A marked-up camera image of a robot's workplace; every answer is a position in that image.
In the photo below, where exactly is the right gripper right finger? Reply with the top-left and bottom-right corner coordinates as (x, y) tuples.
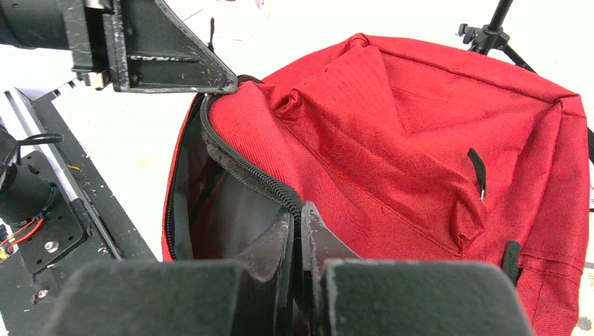
(301, 202), (360, 335)

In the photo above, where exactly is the black microphone tripod stand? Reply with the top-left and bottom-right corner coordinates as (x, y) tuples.
(457, 0), (594, 165)

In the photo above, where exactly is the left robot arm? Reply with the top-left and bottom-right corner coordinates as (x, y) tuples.
(1, 0), (237, 94)

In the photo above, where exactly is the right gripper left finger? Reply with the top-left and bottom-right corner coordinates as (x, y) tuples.
(232, 208), (294, 335)

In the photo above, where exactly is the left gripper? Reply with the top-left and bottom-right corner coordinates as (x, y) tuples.
(57, 1), (238, 94)

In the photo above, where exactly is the red backpack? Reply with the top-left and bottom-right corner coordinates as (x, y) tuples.
(162, 34), (589, 335)

